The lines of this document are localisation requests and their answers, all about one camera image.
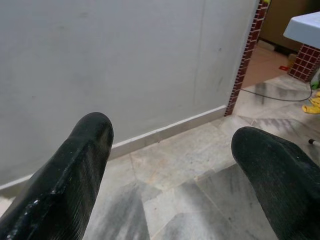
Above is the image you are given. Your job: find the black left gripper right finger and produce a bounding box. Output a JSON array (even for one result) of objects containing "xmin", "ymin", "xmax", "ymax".
[{"xmin": 230, "ymin": 126, "xmax": 320, "ymax": 240}]

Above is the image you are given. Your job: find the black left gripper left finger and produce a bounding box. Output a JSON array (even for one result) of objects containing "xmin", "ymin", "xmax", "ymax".
[{"xmin": 0, "ymin": 111, "xmax": 114, "ymax": 240}]

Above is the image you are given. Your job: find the yellow cloth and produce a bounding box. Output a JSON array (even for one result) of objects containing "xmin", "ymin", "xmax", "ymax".
[{"xmin": 301, "ymin": 91, "xmax": 320, "ymax": 115}]

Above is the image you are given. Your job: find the green object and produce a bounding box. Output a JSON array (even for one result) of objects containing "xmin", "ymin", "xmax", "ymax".
[{"xmin": 309, "ymin": 70, "xmax": 320, "ymax": 91}]

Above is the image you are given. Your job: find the red tiled counter pillar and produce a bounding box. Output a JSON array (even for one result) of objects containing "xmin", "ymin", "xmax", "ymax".
[{"xmin": 287, "ymin": 43, "xmax": 320, "ymax": 83}]

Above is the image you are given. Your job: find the black floor cable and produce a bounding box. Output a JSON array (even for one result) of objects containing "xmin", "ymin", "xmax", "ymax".
[{"xmin": 240, "ymin": 81, "xmax": 313, "ymax": 102}]

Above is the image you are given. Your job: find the red brick tile wall edge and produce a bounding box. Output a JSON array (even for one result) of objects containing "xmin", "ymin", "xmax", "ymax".
[{"xmin": 224, "ymin": 0, "xmax": 269, "ymax": 118}]

